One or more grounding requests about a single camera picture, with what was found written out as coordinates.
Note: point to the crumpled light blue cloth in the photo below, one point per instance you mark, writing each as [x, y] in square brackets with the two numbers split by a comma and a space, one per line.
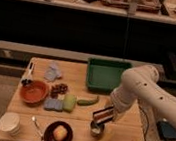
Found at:
[53, 72]

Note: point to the metal spoon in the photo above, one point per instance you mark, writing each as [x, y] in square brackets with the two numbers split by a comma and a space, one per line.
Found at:
[34, 119]

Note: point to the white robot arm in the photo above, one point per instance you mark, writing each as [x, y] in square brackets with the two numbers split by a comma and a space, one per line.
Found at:
[141, 83]

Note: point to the white handled brush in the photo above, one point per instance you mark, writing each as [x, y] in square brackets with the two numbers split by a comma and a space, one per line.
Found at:
[27, 78]

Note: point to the light green sponge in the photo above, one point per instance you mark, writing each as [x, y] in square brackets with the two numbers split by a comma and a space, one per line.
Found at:
[69, 102]

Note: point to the bunch of dark grapes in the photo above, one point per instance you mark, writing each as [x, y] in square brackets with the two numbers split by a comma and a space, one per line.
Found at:
[58, 89]

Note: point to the white paper cup stack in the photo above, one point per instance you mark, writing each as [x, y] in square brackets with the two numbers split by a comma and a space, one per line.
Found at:
[10, 123]

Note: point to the blue sponge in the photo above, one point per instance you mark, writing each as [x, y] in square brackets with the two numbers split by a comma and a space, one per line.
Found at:
[53, 105]

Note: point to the dark red plate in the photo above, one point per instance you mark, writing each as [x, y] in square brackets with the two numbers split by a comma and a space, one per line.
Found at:
[49, 131]

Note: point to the orange clay bowl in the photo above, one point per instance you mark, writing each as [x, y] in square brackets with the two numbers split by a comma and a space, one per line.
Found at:
[34, 92]

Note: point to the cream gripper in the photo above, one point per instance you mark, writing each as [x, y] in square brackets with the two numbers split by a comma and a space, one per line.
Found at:
[117, 115]

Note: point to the small metal cup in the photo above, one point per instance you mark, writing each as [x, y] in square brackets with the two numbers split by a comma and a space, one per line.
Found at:
[96, 130]

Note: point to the black foot pedal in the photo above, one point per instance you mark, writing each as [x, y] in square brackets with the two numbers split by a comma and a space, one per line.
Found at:
[166, 131]

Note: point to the yellow banana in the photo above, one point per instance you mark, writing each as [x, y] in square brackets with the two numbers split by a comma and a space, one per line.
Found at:
[107, 136]

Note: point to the green chili pepper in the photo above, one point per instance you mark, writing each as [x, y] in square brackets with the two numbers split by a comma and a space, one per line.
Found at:
[88, 102]

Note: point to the green plastic tray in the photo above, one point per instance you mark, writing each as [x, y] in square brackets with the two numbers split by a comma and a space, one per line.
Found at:
[104, 75]

